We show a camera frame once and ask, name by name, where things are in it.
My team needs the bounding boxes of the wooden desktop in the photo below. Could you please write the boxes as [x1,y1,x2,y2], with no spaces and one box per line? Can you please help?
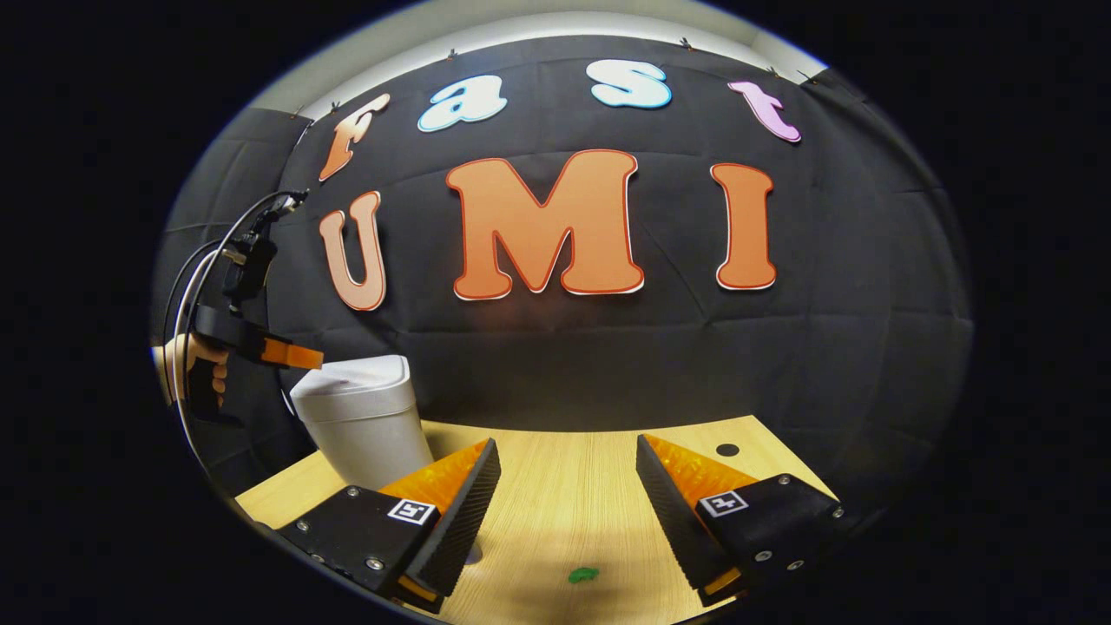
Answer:
[234,415,841,625]

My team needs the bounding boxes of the black and white cables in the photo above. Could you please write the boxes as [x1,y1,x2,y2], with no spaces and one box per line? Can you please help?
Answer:
[163,191,300,474]

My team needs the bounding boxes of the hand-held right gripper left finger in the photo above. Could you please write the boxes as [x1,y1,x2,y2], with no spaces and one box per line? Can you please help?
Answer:
[276,438,503,615]

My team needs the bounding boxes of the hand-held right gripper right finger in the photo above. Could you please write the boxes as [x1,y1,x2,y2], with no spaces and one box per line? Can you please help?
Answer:
[635,434,860,609]

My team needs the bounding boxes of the white desktop garbage bin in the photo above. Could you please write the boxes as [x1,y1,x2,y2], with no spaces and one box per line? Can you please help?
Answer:
[289,354,433,489]

